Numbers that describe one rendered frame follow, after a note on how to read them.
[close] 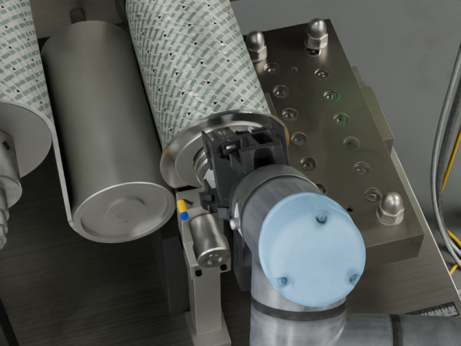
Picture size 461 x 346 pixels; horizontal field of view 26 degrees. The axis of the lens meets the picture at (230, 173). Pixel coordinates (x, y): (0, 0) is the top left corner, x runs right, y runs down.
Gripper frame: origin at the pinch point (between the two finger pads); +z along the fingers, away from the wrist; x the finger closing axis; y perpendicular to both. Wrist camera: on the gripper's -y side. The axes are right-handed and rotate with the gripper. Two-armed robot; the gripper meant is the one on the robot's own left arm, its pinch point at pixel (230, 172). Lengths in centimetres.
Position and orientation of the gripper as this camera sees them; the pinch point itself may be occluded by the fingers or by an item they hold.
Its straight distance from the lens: 106.4
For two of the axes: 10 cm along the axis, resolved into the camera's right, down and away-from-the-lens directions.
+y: -1.6, -9.5, -2.7
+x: -9.7, 2.1, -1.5
